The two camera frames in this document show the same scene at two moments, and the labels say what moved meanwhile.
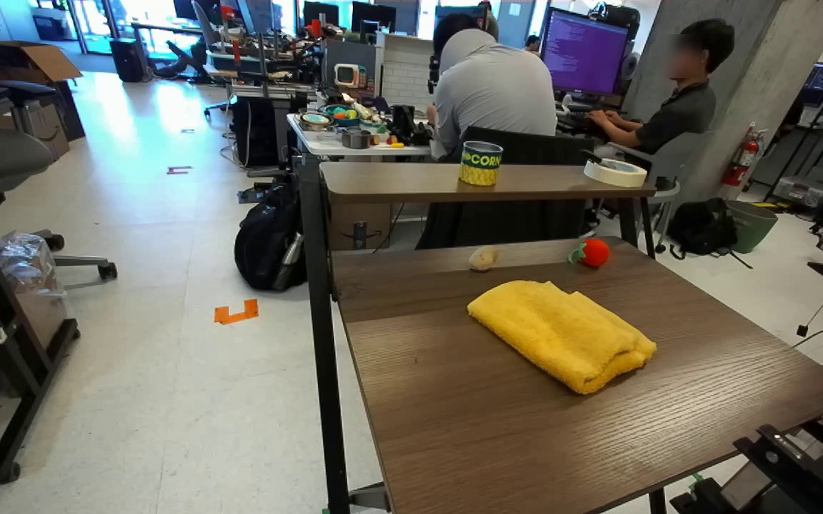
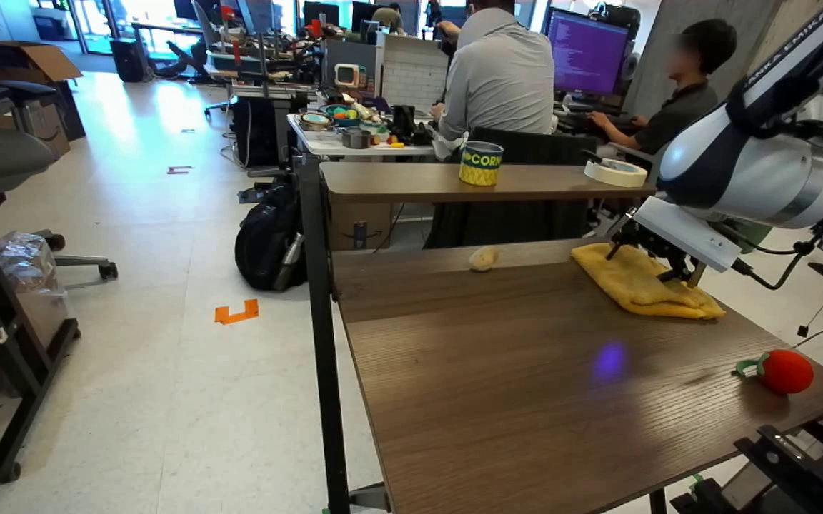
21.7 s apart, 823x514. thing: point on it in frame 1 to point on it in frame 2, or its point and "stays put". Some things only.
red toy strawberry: x=594 y=253 to x=781 y=371
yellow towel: x=564 y=333 to x=638 y=278
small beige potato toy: x=488 y=257 stays put
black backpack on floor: x=269 y=241 stays put
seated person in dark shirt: x=686 y=53 stays put
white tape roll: x=615 y=173 stays put
